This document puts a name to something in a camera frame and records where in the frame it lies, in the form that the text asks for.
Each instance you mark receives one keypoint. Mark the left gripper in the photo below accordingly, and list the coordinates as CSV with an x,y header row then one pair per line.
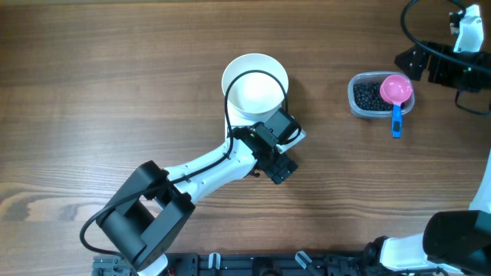
x,y
281,165

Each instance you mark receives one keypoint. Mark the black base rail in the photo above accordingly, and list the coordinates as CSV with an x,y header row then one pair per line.
x,y
215,264

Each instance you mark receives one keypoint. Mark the black beans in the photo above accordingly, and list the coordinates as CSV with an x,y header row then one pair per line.
x,y
367,97

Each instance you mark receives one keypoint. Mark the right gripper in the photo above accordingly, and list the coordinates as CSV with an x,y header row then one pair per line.
x,y
436,73

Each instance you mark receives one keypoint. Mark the clear plastic container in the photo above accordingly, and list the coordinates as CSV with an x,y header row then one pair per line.
x,y
376,76

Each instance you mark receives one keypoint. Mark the pink scoop blue handle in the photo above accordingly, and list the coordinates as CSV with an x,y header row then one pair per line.
x,y
395,90

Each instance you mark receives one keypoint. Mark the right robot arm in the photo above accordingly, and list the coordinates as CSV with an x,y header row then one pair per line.
x,y
455,242

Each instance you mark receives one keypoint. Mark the white bowl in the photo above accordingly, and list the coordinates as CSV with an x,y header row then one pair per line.
x,y
259,90

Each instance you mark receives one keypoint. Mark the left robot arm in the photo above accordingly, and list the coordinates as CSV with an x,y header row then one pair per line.
x,y
149,210

